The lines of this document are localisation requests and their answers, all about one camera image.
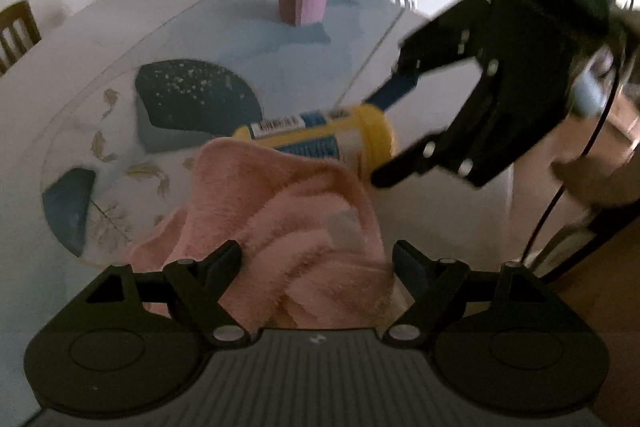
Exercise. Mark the pink towel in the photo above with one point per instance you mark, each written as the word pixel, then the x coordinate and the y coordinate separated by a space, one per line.
pixel 290 227

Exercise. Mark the round printed placemat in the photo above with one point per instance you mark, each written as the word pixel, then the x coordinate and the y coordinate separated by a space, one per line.
pixel 195 97

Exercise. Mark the yellow bottle with blue label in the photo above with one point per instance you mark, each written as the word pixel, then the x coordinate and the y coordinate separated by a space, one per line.
pixel 367 132

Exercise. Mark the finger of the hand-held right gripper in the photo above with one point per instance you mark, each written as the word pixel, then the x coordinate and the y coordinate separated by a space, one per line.
pixel 396 89
pixel 402 168

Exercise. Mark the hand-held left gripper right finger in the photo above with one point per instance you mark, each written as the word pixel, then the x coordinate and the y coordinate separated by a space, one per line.
pixel 408 261

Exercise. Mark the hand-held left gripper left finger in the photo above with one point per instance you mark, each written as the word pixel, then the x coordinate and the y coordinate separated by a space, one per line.
pixel 228 260

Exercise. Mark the wooden slatted chair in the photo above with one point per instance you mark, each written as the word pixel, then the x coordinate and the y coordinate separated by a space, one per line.
pixel 17 34

